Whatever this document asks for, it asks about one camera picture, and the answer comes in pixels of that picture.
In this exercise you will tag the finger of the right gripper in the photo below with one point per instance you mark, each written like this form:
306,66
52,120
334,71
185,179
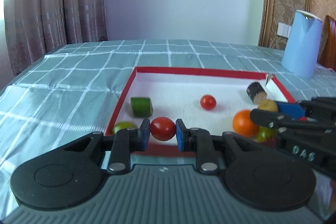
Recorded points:
318,108
276,120

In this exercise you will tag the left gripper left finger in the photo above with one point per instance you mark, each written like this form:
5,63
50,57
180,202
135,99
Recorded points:
125,142

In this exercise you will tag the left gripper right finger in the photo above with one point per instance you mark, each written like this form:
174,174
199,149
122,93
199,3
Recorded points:
200,142

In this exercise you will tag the large green tomato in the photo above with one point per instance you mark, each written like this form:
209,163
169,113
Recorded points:
265,134

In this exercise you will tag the large yellow-brown fruit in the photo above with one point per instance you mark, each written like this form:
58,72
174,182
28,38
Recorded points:
268,105

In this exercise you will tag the orange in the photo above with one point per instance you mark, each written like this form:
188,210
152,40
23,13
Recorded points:
243,125

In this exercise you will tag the dark cylinder piece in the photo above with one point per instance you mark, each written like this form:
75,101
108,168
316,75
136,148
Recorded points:
256,93

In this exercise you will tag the red cherry tomato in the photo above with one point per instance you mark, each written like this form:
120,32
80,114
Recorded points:
208,102
162,128

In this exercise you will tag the cut green cucumber piece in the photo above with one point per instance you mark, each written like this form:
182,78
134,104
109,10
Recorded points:
141,107

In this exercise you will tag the red shallow cardboard box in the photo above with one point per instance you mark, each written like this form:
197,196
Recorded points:
176,92

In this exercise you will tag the wooden chair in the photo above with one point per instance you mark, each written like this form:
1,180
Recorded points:
327,56

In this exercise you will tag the light blue kettle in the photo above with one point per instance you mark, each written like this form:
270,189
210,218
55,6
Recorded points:
302,48

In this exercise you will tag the green plaid bedsheet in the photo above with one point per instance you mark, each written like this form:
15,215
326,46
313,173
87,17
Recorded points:
73,90

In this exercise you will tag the patterned pink curtain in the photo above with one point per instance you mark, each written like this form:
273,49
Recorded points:
36,27

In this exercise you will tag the white wall switch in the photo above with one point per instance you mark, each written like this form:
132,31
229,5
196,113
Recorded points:
283,30

